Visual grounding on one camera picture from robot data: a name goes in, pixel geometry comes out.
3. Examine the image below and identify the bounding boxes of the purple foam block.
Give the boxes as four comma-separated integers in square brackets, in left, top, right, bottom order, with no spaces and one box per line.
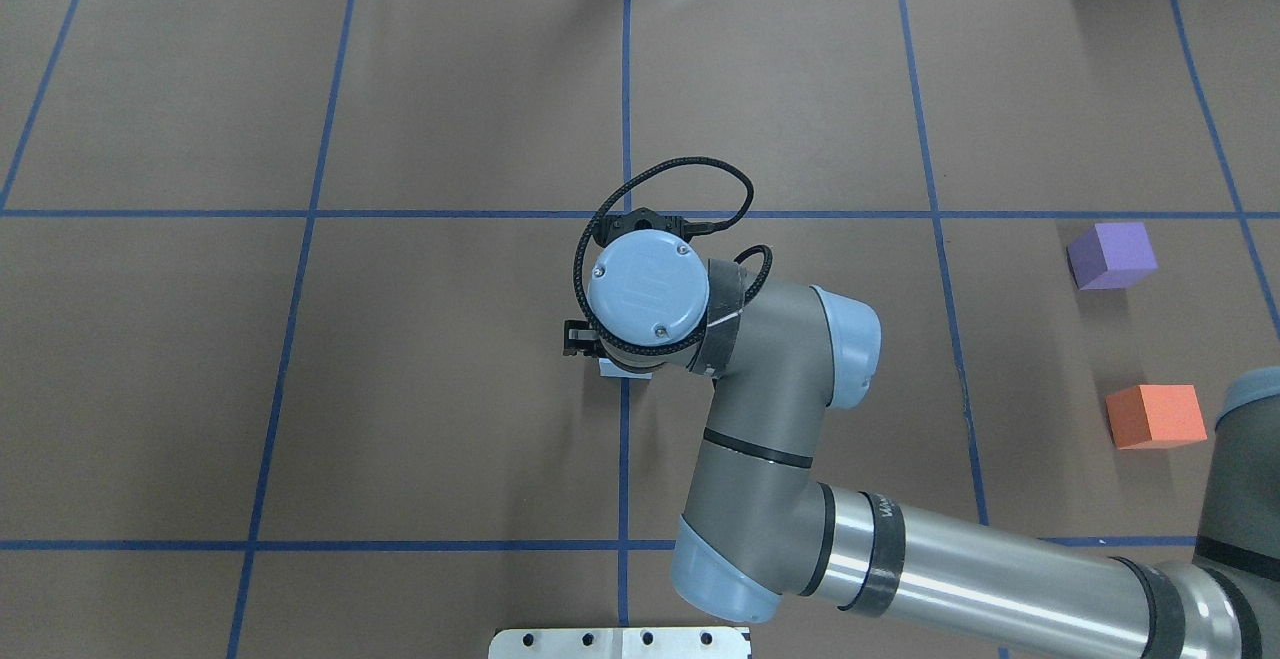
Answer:
[1068,221,1158,290]

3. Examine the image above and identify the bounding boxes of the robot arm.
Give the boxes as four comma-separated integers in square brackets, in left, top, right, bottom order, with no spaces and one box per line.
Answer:
[564,220,1277,658]

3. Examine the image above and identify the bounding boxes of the white pedestal base plate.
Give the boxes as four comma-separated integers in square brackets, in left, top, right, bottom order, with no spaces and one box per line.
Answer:
[488,626,754,658]

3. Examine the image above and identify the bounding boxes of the light blue foam block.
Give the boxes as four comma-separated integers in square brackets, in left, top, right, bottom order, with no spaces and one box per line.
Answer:
[598,358,653,380]

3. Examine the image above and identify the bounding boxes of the orange foam block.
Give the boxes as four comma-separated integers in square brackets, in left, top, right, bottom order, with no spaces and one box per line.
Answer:
[1103,384,1208,450]

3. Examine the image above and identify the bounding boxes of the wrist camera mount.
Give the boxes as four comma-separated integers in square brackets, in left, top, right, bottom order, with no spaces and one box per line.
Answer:
[588,207,708,248]

